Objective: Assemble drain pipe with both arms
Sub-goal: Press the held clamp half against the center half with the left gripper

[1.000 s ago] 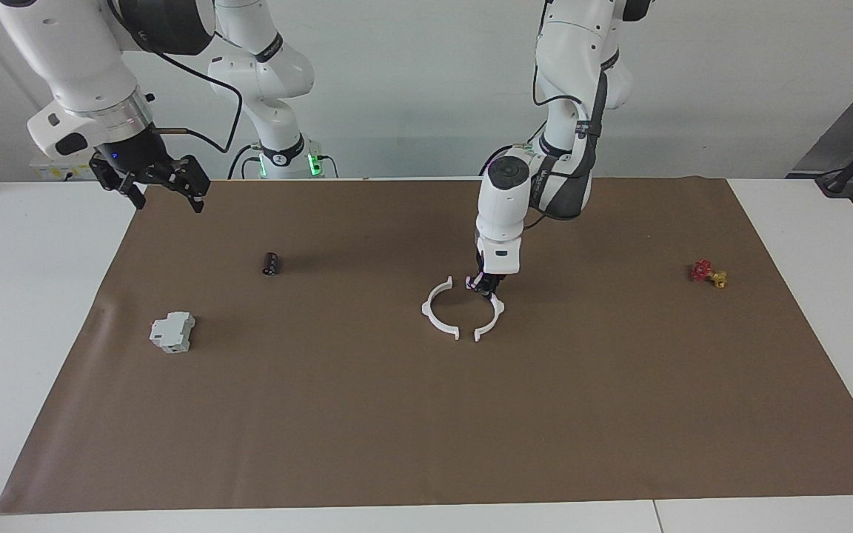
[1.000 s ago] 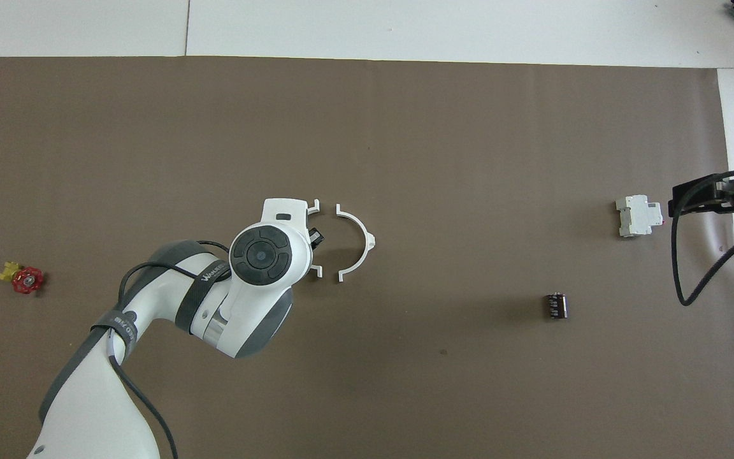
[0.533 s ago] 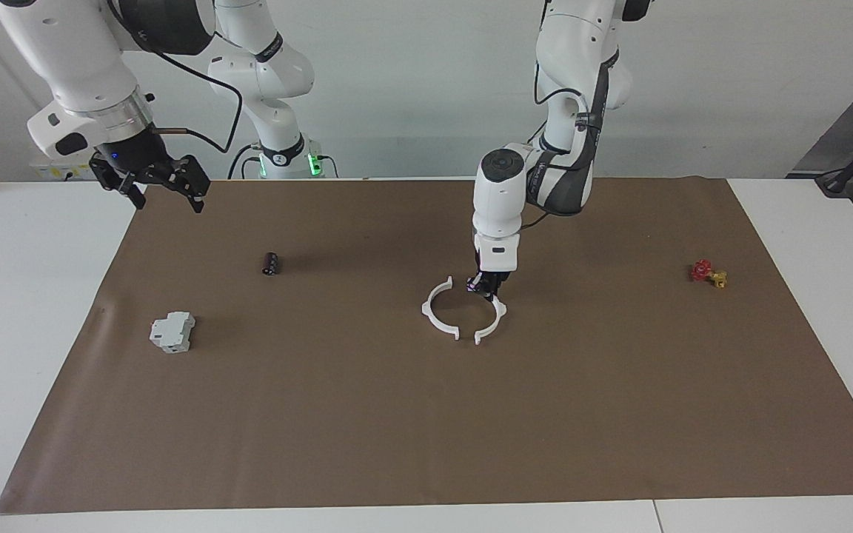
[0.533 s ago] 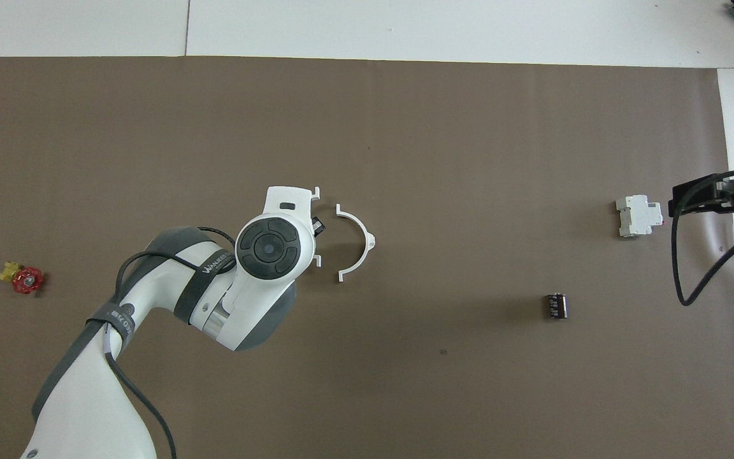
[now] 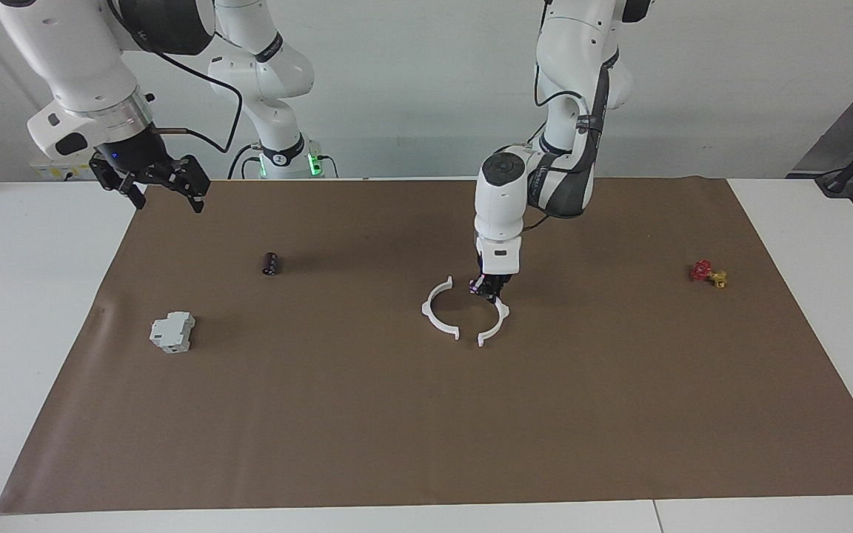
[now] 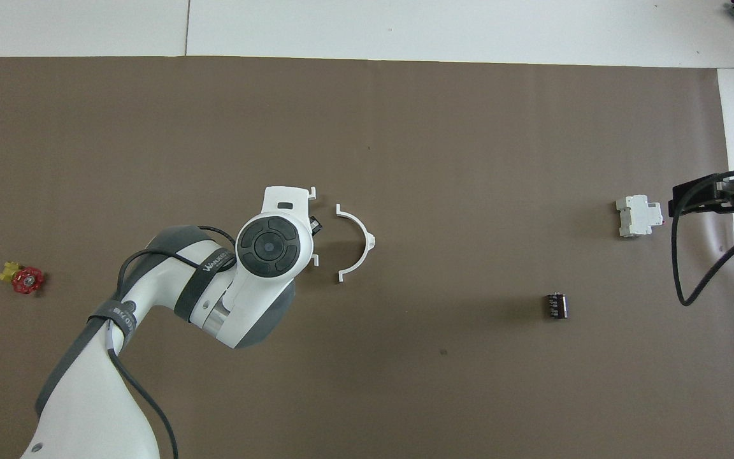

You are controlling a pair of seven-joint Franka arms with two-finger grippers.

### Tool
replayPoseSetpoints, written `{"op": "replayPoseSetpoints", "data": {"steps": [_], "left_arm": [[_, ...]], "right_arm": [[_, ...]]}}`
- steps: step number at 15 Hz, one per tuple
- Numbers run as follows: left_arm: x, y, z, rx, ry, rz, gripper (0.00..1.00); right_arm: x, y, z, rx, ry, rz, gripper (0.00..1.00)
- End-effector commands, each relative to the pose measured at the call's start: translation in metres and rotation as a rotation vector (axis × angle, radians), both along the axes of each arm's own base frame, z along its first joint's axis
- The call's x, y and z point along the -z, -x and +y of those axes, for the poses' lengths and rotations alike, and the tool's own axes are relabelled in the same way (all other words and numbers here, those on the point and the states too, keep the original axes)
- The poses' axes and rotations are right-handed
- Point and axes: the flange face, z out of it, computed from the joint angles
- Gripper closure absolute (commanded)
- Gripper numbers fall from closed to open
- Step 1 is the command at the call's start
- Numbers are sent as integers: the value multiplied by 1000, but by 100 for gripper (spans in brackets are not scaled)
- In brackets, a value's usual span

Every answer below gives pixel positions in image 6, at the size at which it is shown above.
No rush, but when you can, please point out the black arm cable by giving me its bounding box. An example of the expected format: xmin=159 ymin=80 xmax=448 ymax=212
xmin=104 ymin=224 xmax=238 ymax=459
xmin=671 ymin=169 xmax=734 ymax=307

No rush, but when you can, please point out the white half-ring pipe clamp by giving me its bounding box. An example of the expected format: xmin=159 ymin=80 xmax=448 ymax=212
xmin=335 ymin=204 xmax=377 ymax=283
xmin=306 ymin=187 xmax=320 ymax=266

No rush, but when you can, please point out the red and yellow valve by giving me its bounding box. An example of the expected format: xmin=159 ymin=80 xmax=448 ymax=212
xmin=0 ymin=261 xmax=45 ymax=295

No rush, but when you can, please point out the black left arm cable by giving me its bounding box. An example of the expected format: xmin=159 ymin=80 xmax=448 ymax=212
xmin=104 ymin=224 xmax=238 ymax=459

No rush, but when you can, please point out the black cylindrical capacitor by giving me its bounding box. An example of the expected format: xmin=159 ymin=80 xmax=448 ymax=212
xmin=544 ymin=292 xmax=569 ymax=321

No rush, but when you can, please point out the white grey circuit breaker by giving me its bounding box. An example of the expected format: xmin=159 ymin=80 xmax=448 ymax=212
xmin=615 ymin=194 xmax=665 ymax=238

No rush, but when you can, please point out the brown paper table mat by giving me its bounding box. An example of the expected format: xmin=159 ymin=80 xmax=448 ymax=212
xmin=0 ymin=56 xmax=734 ymax=459

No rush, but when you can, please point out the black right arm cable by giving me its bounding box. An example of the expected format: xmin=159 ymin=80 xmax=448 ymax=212
xmin=671 ymin=169 xmax=734 ymax=307

